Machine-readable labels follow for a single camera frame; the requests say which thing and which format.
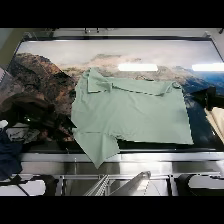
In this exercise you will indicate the grey white patterned garment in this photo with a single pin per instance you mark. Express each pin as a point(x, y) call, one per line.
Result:
point(20, 132)

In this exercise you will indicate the cream garment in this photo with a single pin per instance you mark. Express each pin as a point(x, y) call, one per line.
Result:
point(217, 123)

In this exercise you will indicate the light green polo shirt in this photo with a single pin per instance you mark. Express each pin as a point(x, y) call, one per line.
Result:
point(133, 115)

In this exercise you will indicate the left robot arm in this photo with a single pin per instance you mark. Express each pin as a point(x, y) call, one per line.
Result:
point(26, 188)

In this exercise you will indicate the navy blue garment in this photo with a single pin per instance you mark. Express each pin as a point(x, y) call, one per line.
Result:
point(8, 156)

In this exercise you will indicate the silver frame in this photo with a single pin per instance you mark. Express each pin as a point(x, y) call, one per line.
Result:
point(140, 165)

